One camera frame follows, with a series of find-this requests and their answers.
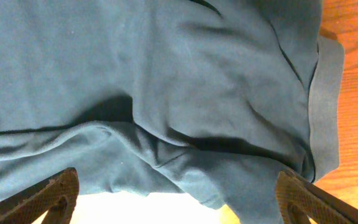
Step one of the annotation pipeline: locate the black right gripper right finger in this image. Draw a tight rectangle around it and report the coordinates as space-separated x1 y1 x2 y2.
275 170 358 224

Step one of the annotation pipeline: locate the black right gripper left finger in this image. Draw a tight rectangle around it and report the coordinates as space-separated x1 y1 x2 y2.
0 167 80 224

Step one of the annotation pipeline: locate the teal blue t-shirt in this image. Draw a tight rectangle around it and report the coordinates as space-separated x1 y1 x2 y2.
0 0 344 223

